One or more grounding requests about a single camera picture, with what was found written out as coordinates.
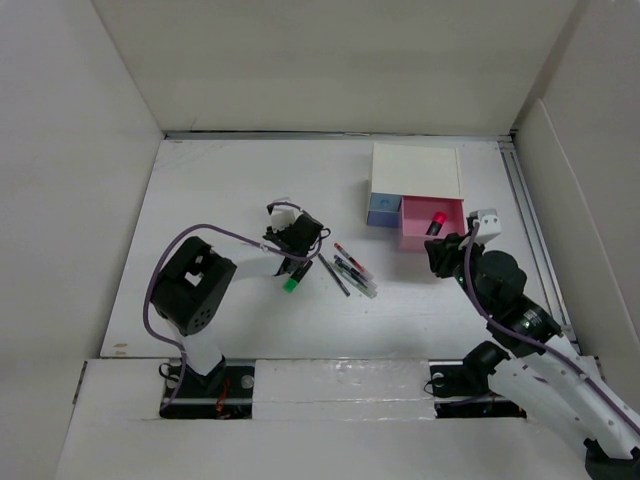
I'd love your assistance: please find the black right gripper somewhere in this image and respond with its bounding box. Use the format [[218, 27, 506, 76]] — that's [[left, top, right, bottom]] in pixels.
[[423, 230, 492, 316]]

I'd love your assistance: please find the pink cap highlighter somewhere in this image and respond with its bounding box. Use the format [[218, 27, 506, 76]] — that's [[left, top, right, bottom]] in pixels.
[[426, 212, 447, 237]]

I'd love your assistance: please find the pink drawer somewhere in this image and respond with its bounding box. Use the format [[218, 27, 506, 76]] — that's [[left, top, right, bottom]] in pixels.
[[399, 196, 466, 252]]

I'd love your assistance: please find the green cap highlighter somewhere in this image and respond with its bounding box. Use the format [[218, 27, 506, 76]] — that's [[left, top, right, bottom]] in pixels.
[[283, 261, 313, 293]]

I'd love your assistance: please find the light blue small drawer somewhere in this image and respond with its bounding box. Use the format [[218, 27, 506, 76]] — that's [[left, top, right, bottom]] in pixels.
[[369, 192, 402, 212]]

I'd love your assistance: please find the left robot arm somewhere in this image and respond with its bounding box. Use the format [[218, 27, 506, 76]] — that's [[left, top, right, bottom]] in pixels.
[[150, 212, 327, 397]]

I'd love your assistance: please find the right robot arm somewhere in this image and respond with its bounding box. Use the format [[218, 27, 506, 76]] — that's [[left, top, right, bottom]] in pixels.
[[424, 225, 639, 479]]

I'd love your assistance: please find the red gel pen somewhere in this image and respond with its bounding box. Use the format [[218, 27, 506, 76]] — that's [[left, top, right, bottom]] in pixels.
[[334, 242, 373, 280]]

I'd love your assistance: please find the black gel pen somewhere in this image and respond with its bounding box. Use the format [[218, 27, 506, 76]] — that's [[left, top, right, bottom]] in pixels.
[[318, 253, 351, 297]]

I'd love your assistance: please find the white mini drawer cabinet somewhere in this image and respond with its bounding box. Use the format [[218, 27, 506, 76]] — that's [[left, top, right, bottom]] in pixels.
[[367, 143, 464, 213]]

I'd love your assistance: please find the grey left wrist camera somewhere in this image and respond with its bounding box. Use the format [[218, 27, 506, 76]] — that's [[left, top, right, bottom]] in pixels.
[[267, 197, 300, 232]]

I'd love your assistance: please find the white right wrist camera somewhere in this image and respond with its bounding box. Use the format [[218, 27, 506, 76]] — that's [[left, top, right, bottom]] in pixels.
[[467, 208, 502, 245]]

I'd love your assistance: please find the aluminium rail right side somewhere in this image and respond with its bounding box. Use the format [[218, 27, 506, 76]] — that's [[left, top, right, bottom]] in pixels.
[[498, 136, 581, 353]]

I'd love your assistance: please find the aluminium rail back edge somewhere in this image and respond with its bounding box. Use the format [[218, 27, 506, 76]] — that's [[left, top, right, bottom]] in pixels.
[[164, 130, 513, 142]]

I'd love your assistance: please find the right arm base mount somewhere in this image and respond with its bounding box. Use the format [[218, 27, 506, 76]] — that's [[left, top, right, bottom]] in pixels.
[[423, 341, 527, 419]]

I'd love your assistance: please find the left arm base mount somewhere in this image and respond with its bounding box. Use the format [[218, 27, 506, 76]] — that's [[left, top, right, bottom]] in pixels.
[[158, 360, 256, 420]]

